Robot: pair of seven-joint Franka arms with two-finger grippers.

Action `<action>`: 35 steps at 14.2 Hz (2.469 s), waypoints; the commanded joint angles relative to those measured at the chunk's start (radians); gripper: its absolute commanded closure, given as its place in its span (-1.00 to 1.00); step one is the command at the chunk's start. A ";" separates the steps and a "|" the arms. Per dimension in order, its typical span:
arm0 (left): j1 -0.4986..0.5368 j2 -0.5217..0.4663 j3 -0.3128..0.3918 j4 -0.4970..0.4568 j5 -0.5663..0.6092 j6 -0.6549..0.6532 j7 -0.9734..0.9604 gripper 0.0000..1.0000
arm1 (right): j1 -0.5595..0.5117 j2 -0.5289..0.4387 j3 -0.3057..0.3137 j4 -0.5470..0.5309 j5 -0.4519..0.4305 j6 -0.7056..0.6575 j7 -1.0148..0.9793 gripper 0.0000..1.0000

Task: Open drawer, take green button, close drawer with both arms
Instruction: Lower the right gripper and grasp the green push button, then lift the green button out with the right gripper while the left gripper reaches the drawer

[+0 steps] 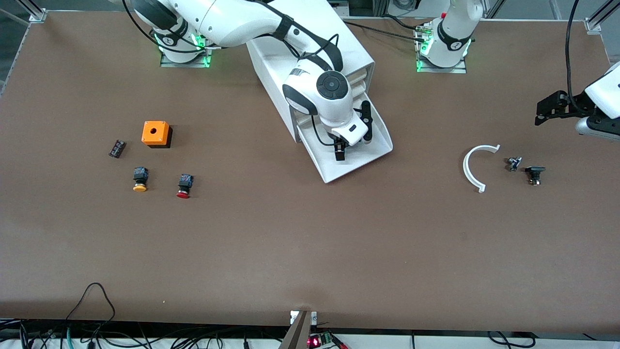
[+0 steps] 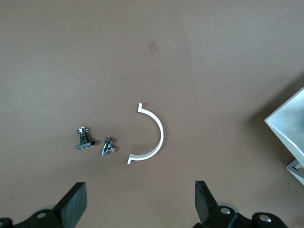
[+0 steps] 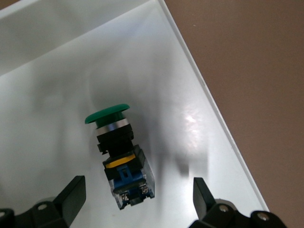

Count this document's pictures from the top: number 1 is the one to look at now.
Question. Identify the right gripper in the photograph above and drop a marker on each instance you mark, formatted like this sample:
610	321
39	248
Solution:
340	150

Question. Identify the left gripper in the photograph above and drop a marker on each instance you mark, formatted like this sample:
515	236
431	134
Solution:
575	107

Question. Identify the red mushroom push button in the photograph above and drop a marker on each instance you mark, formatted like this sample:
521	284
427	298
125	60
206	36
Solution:
184	186

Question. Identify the orange button box black base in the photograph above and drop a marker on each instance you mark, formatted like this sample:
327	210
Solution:
156	132

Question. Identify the yellow mushroom push button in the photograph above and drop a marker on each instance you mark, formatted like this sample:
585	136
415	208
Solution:
140	179

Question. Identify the small black silver part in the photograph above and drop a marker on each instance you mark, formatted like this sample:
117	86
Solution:
513	163

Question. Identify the white curved plastic arc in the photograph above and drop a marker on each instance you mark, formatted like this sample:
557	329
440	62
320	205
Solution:
466	165

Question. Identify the aluminium profile bar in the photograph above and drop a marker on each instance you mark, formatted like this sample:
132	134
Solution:
300	334

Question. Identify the circuit board with red light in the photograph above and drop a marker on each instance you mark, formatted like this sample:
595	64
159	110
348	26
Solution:
317	341

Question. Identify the small dark terminal block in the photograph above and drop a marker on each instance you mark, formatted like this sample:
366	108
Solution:
117	149

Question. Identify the black flat-headed switch part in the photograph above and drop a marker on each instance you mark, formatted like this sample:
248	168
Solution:
534	170

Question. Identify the aluminium corner bracket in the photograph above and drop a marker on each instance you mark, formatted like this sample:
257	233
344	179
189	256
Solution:
38	14
593	24

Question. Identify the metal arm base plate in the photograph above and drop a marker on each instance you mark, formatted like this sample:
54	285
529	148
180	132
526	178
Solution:
436	70
167	62

